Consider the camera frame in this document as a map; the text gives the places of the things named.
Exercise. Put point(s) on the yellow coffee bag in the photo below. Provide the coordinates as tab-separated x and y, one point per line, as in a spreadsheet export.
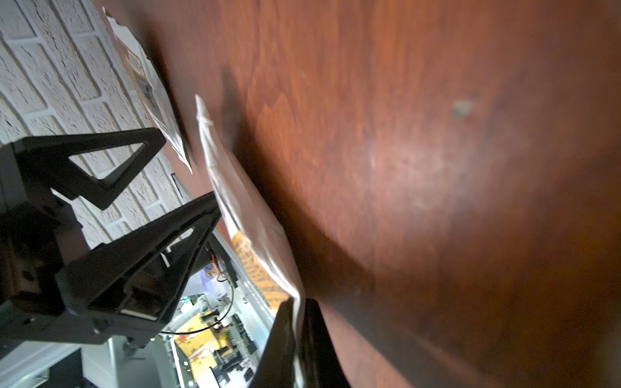
245	211
150	89

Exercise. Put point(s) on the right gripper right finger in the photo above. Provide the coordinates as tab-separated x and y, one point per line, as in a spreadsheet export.
132	285

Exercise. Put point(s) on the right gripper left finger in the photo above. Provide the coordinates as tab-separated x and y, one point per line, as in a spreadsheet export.
55	160

